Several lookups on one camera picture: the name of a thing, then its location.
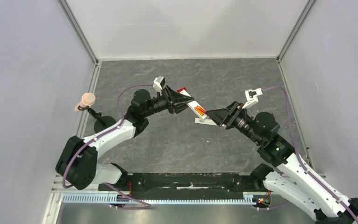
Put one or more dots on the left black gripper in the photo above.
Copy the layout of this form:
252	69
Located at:
176	102

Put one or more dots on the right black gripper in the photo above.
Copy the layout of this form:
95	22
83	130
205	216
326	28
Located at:
232	114

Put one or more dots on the white remote control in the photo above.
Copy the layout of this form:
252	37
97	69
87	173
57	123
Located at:
192	105

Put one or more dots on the white remote battery cover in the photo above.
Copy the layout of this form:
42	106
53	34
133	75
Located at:
205	122

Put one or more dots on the orange battery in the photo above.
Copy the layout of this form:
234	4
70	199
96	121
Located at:
201	114

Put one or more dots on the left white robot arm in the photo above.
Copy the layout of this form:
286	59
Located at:
78	162

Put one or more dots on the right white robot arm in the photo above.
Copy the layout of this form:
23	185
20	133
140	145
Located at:
284	171

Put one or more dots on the small red toy block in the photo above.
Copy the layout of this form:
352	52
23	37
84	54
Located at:
182	89

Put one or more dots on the black stand base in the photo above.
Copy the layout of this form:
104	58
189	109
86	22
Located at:
102	122

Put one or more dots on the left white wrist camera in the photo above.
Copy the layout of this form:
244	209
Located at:
159	83

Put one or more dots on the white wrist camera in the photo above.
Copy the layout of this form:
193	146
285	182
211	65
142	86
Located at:
252	97
159	83

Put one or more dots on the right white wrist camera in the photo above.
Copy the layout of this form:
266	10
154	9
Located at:
252	97

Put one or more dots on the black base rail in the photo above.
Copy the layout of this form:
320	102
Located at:
189	185

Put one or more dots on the pink handle knob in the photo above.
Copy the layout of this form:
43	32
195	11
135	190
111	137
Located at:
87	100

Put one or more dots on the white slotted cable duct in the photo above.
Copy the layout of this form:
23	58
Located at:
116	199

